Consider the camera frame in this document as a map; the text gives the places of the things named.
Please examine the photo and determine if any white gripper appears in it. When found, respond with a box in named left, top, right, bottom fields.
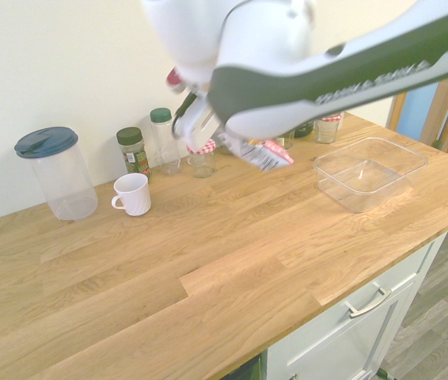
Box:
left=173, top=94, right=226, bottom=153

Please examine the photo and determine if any BBQ chip bag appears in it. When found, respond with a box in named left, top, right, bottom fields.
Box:
left=217, top=132, right=295, bottom=173

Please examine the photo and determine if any clear square plastic container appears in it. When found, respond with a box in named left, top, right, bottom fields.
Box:
left=313, top=136, right=429, bottom=215

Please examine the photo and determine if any clear bottle green cap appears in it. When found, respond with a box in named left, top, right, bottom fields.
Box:
left=149, top=108, right=182, bottom=176

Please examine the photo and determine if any spice jar dark lid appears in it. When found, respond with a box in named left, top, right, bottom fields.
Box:
left=116, top=126, right=153, bottom=182

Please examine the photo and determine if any white ceramic mug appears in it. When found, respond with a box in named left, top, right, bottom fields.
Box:
left=111, top=173, right=153, bottom=217

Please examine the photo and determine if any dark Vega Sport protein tub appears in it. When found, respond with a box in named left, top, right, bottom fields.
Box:
left=293, top=117, right=315, bottom=139

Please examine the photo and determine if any wide clear canister blue lid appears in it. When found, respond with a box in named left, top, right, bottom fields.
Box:
left=13, top=126, right=99, bottom=222

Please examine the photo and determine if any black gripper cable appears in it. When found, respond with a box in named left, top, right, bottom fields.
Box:
left=171, top=91, right=196, bottom=138

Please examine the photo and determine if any red grey wrist camera mount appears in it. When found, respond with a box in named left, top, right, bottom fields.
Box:
left=165, top=66, right=188, bottom=94

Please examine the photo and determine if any white drawer with handle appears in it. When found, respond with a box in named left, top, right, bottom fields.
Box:
left=265, top=231, right=448, bottom=380

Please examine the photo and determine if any silver drawer handle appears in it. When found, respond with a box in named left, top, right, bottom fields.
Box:
left=344, top=287, right=392, bottom=320

